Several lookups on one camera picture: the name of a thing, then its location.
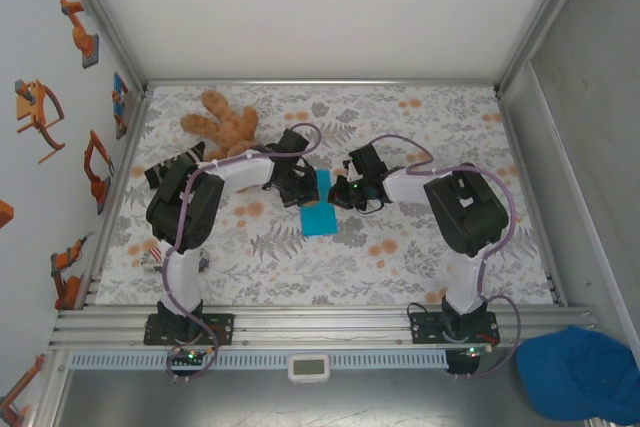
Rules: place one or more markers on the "blue paper sheet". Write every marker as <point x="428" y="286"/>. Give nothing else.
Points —
<point x="320" y="219"/>

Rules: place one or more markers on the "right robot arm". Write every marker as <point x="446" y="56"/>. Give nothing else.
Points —
<point x="465" y="282"/>

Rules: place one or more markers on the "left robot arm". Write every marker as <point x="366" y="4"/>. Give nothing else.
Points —
<point x="182" y="277"/>

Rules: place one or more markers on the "floral patterned tablecloth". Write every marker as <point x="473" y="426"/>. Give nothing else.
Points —
<point x="300" y="272"/>

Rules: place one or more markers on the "brown plush teddy bear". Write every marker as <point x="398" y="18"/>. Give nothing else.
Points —
<point x="220" y="117"/>

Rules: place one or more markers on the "black white striped sock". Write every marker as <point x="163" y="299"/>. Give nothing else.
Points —
<point x="162" y="169"/>

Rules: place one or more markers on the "stars and stripes sock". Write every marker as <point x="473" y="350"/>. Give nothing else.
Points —
<point x="152" y="259"/>

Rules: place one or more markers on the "white digital timer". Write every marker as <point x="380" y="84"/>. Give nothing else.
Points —
<point x="308" y="368"/>

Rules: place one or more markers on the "small circuit board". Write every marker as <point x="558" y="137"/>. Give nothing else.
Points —
<point x="190" y="357"/>
<point x="472" y="351"/>

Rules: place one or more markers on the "blue cap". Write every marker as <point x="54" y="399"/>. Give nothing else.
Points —
<point x="575" y="377"/>

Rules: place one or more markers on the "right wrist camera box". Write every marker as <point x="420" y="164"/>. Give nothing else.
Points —
<point x="367" y="159"/>

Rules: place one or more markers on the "aluminium frame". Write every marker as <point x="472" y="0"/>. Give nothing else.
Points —
<point x="320" y="322"/>

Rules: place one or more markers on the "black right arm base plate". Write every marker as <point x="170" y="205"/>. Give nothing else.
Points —
<point x="425" y="329"/>

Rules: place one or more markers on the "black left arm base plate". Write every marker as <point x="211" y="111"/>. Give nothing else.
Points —
<point x="220" y="329"/>

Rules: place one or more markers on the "blue and orange wall sticker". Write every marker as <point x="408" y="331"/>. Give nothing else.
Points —
<point x="120" y="97"/>

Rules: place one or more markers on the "orange claw machine wall sticker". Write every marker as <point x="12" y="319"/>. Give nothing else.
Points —
<point x="30" y="112"/>

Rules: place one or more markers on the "orange block wall sticker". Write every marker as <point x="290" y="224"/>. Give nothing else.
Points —
<point x="5" y="214"/>

